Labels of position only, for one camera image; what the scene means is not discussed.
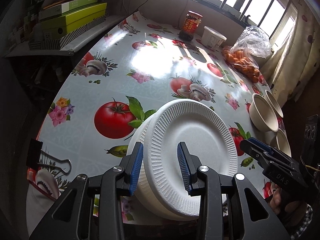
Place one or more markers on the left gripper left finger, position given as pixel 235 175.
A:
pixel 120 180

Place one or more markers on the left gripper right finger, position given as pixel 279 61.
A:
pixel 201 180

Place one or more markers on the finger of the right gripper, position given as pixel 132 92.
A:
pixel 263 146
pixel 260 152

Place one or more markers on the beige paper bowl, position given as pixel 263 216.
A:
pixel 262 114
pixel 274 104
pixel 280 142

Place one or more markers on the white foam plate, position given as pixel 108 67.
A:
pixel 139 136
pixel 205 135
pixel 146 196

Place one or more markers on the right hand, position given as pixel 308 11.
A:
pixel 295 208

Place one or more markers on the floral fruit print tablecloth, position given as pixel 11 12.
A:
pixel 133 71

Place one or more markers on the floral cream curtain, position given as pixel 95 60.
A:
pixel 291 67

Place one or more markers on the black binder clip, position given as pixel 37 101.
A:
pixel 37 157

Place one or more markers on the plastic bag of oranges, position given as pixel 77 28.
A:
pixel 253 42

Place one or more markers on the white plastic tub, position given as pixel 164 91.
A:
pixel 211 38

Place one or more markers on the red label sauce jar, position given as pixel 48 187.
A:
pixel 191 23

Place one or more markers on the grey side shelf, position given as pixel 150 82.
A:
pixel 70 43

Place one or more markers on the black white striped box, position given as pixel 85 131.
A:
pixel 57 44

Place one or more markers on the lime green flat box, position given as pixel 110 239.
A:
pixel 56 28

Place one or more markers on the white green flat box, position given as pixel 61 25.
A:
pixel 62 8

